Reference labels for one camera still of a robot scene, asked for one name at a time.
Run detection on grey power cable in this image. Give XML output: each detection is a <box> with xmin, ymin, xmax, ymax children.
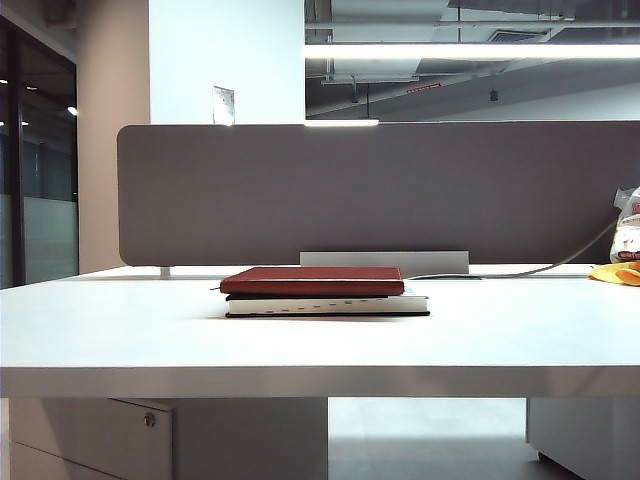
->
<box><xmin>405</xmin><ymin>221</ymin><xmax>620</xmax><ymax>281</ymax></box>

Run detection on white storage cabinet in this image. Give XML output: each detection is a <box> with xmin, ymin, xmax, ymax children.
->
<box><xmin>524</xmin><ymin>398</ymin><xmax>640</xmax><ymax>480</ymax></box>

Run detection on long ceiling light strip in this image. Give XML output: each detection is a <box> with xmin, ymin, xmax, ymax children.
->
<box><xmin>304</xmin><ymin>43</ymin><xmax>640</xmax><ymax>61</ymax></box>

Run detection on red leather book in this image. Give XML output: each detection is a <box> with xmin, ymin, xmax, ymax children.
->
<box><xmin>209</xmin><ymin>265</ymin><xmax>405</xmax><ymax>297</ymax></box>

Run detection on grey fabric desk divider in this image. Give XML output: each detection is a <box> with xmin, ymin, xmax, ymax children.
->
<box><xmin>116</xmin><ymin>121</ymin><xmax>640</xmax><ymax>268</ymax></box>

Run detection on clear plastic snack bag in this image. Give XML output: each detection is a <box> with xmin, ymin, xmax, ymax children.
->
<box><xmin>610</xmin><ymin>187</ymin><xmax>640</xmax><ymax>266</ymax></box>

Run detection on silver wall plate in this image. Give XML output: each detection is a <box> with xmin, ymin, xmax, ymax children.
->
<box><xmin>212</xmin><ymin>85</ymin><xmax>236</xmax><ymax>126</ymax></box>

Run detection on white drawer cabinet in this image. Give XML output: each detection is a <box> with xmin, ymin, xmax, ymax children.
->
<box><xmin>8</xmin><ymin>398</ymin><xmax>329</xmax><ymax>480</ymax></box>

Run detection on short ceiling light strip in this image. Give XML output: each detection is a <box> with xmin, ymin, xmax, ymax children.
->
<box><xmin>304</xmin><ymin>118</ymin><xmax>380</xmax><ymax>128</ymax></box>

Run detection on black hardcover book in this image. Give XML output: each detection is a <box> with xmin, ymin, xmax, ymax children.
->
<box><xmin>224</xmin><ymin>285</ymin><xmax>431</xmax><ymax>319</ymax></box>

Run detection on yellow cloth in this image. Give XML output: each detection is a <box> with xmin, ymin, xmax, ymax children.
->
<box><xmin>587</xmin><ymin>260</ymin><xmax>640</xmax><ymax>287</ymax></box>

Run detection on ceiling air vent grille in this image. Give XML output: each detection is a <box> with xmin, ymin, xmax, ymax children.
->
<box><xmin>487</xmin><ymin>28</ymin><xmax>554</xmax><ymax>45</ymax></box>

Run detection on dark framed glass partition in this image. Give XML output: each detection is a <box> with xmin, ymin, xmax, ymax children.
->
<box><xmin>0</xmin><ymin>14</ymin><xmax>80</xmax><ymax>290</ymax></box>

